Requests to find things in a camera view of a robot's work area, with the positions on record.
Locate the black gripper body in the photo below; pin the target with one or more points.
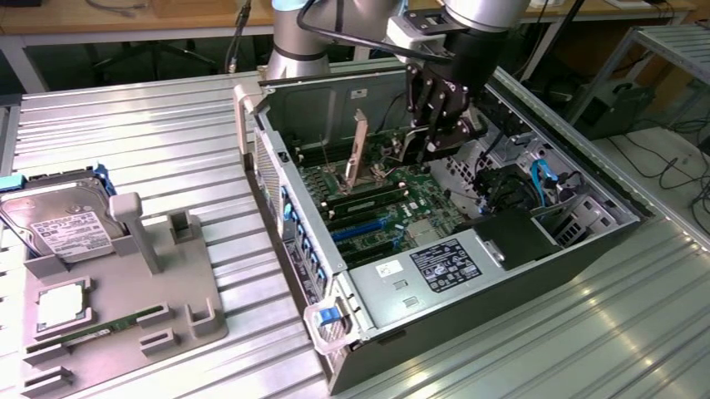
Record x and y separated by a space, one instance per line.
471 62

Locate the graphics card with metal bracket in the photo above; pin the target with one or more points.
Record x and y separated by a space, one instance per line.
358 141

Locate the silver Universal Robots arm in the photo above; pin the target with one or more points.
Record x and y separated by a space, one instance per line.
299 33

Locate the green motherboard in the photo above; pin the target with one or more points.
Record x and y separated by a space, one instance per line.
412 195

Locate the black RAM stick installed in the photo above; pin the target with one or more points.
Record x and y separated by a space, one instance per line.
371 212
366 199

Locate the black box on floor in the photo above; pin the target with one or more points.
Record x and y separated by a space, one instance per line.
615 108

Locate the metal disk bay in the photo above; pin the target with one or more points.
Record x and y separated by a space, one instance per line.
577 220

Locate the blue expansion slot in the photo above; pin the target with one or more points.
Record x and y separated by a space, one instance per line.
360 228

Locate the open black PC case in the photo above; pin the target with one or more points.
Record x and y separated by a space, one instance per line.
499 266

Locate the metal slat side table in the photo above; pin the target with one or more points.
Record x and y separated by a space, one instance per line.
671 41

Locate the grey power supply unit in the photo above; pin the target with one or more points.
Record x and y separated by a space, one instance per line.
410 287

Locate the black chair base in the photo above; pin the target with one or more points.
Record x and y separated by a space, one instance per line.
155 54

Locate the blue case latch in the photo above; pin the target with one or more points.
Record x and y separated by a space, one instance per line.
327 316

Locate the wooden desk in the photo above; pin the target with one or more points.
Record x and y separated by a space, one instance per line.
111 21

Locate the hard disk in blue carrier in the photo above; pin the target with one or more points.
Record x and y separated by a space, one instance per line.
60 224

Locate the grey parts rack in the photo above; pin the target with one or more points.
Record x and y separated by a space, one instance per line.
116 299

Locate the silver CPU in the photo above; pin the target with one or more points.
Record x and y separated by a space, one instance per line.
62 305

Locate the green RAM stick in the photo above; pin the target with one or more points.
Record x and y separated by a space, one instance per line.
88 332

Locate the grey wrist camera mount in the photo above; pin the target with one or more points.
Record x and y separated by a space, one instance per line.
407 37

